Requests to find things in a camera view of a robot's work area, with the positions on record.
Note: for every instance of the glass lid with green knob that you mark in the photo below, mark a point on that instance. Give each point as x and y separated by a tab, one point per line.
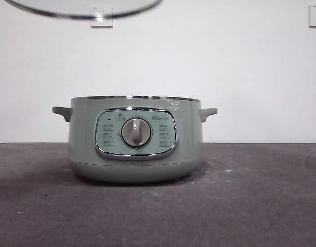
70	6

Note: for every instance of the pale green electric pot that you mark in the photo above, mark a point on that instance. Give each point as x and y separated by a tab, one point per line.
83	133

